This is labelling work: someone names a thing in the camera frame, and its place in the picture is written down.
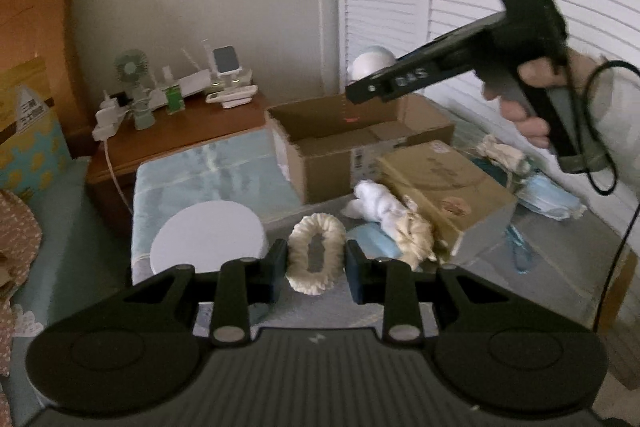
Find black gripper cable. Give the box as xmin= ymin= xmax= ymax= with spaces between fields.
xmin=581 ymin=58 xmax=640 ymax=333

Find open cardboard box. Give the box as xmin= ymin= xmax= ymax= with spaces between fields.
xmin=266 ymin=94 xmax=454 ymax=204

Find white camera clock device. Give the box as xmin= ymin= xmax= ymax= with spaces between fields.
xmin=210 ymin=46 xmax=242 ymax=88

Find gold tissue pack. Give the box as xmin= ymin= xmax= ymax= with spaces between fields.
xmin=378 ymin=141 xmax=516 ymax=265

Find blue ribbon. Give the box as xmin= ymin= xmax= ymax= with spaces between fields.
xmin=506 ymin=225 xmax=536 ymax=274

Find person right hand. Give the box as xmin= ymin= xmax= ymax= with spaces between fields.
xmin=476 ymin=48 xmax=600 ymax=157

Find yellow blue paper bag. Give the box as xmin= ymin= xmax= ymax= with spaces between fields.
xmin=0 ymin=57 xmax=72 ymax=202

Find beige knotted cloth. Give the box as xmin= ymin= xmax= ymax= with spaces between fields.
xmin=381 ymin=196 xmax=442 ymax=271

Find wooden headboard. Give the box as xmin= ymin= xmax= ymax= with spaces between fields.
xmin=1 ymin=0 xmax=96 ymax=157

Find blue plush ball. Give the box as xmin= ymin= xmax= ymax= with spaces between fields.
xmin=347 ymin=46 xmax=396 ymax=83

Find white power strip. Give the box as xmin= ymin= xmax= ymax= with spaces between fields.
xmin=92 ymin=91 xmax=130 ymax=142

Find white remote control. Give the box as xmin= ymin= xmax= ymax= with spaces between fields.
xmin=205 ymin=84 xmax=258 ymax=109

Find wooden nightstand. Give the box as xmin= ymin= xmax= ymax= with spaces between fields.
xmin=86 ymin=93 xmax=268 ymax=232

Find cream drawstring pouch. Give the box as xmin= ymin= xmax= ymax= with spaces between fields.
xmin=476 ymin=134 xmax=532 ymax=176

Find light blue towel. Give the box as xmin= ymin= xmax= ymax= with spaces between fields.
xmin=131 ymin=130 xmax=302 ymax=284

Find clear jar white lid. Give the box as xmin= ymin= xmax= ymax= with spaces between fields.
xmin=150 ymin=200 xmax=267 ymax=274

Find cream scrunchie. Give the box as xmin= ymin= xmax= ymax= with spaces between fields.
xmin=286 ymin=212 xmax=346 ymax=296

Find small green desk fan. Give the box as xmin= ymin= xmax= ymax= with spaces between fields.
xmin=114 ymin=49 xmax=155 ymax=131

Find white knotted cloth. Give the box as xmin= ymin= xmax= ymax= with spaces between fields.
xmin=341 ymin=180 xmax=408 ymax=237

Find green spray bottle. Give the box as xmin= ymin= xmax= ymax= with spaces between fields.
xmin=163 ymin=66 xmax=186 ymax=115

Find white wifi router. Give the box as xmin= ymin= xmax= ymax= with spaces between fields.
xmin=149 ymin=48 xmax=212 ymax=110

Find grey checked mat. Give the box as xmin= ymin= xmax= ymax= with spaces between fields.
xmin=192 ymin=183 xmax=639 ymax=341

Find brown patterned garment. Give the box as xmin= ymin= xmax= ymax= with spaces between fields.
xmin=0 ymin=188 xmax=44 ymax=377

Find packaged blue face masks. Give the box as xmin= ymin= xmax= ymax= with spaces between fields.
xmin=346 ymin=222 xmax=401 ymax=259

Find blue face mask stack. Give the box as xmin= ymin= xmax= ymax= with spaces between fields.
xmin=515 ymin=172 xmax=587 ymax=221

